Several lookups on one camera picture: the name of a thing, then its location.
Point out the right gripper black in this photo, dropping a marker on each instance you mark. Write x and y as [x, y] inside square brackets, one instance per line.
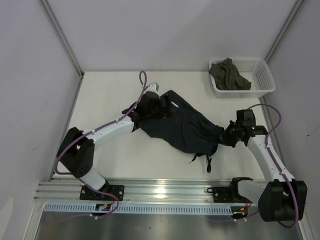
[224, 136]

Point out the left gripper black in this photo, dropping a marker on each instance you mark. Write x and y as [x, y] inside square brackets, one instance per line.
[161, 109]

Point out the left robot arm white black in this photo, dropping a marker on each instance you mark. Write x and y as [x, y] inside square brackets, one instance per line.
[76, 152]

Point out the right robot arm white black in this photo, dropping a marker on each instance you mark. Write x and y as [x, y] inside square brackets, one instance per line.
[283, 198]

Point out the olive green shorts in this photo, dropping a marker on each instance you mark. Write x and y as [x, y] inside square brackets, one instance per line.
[227, 77]

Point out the white plastic basket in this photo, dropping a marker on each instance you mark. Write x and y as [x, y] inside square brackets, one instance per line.
[254, 70]

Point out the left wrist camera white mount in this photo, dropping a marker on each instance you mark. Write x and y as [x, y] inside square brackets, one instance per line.
[152, 88]

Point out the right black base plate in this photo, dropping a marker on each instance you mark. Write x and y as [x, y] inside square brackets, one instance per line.
[225, 195]

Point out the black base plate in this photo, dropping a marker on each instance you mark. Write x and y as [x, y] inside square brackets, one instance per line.
[89, 195]
[225, 195]

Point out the white slotted cable duct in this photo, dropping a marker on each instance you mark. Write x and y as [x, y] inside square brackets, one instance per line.
[128, 208]

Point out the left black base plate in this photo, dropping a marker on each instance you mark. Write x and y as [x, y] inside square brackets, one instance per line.
[89, 195]

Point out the aluminium mounting rail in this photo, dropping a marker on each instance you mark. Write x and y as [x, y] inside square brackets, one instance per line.
[136, 191]

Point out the right aluminium frame post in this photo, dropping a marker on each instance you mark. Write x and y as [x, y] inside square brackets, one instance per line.
[285, 28]

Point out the aluminium frame post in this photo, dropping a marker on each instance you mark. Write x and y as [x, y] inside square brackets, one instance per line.
[48, 11]
[285, 28]

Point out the left aluminium frame post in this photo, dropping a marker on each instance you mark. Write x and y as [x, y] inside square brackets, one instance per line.
[48, 11]

